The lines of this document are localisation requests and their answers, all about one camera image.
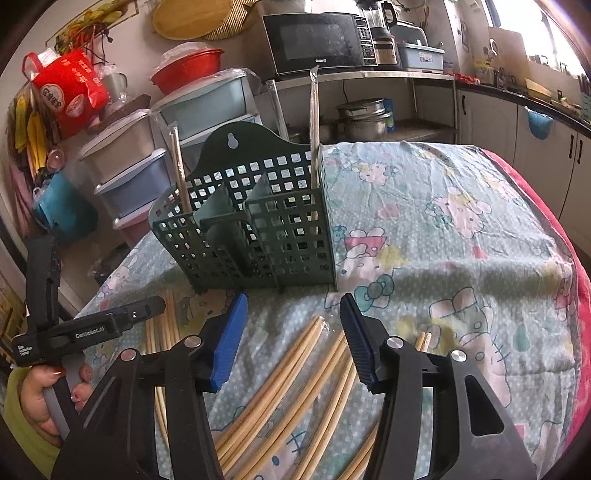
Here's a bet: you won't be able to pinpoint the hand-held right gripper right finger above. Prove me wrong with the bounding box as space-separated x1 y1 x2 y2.
339 293 539 480

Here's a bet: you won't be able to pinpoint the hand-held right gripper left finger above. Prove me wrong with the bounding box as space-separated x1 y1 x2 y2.
51 292 250 480

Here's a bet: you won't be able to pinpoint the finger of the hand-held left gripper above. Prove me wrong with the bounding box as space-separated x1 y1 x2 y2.
111 296 167 331

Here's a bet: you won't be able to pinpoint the pile of bamboo chopsticks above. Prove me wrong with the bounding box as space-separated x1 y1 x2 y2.
145 291 430 480

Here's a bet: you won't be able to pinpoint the green plastic utensil basket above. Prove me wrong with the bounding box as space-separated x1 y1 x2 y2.
148 121 340 295

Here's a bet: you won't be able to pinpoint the bamboo chopstick pair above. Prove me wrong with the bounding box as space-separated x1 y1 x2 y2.
307 65 321 222
167 121 190 217

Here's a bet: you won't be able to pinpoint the person's left forearm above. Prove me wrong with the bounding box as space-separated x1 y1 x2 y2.
4 369 61 467

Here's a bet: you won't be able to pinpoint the person's left hand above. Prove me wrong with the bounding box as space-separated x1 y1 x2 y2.
21 362 95 446

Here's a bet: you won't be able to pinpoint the blue plastic bucket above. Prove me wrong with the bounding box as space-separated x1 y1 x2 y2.
32 171 98 243

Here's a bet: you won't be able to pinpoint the cartoon printed blanket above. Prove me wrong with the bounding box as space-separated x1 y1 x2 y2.
76 141 578 480

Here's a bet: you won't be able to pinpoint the yellow hanging cloths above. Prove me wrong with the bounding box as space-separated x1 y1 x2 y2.
14 92 51 171

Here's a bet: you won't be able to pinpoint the white and blue drawer unit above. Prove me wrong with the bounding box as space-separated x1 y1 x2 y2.
78 111 178 232

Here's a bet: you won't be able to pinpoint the brown wicker basket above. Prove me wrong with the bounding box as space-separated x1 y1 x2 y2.
95 95 151 134

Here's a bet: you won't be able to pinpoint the red shopping bag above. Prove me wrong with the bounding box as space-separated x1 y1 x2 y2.
23 48 110 139

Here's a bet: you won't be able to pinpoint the metal cup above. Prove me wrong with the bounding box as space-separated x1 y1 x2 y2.
102 71 127 104

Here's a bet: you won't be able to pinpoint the stacked steel pots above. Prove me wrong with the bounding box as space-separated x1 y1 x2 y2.
336 98 389 141

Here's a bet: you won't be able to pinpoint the red blanket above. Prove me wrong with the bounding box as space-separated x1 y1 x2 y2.
480 148 591 462

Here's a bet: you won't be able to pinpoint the red plastic basin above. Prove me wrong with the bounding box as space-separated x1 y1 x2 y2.
151 46 223 95

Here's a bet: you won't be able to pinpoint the white kitchen cabinets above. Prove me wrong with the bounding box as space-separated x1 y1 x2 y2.
455 83 591 241

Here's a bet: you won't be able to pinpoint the metal shelf rack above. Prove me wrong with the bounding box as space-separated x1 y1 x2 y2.
263 69 460 146

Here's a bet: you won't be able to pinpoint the blue hanging bag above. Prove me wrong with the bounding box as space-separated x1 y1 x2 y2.
525 106 555 139

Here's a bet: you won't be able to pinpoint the light blue dish box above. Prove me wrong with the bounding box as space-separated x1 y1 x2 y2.
394 39 446 72

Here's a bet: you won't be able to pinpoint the round bamboo tray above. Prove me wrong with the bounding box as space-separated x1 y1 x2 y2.
152 0 234 40

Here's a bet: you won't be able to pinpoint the black microwave oven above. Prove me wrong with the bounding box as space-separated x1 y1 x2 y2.
262 12 374 77

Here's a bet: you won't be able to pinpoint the grey lidded appliance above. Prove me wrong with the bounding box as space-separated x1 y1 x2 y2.
390 21 423 47

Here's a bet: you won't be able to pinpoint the round ribbed bamboo mat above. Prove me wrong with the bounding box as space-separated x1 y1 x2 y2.
222 0 260 28

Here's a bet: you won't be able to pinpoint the black blender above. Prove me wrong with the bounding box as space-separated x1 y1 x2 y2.
355 0 399 42

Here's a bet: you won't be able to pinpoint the wooden cutting board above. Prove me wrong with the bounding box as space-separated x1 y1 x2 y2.
489 25 529 63

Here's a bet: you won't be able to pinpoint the food wall poster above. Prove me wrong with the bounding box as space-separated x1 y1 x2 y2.
55 0 134 54

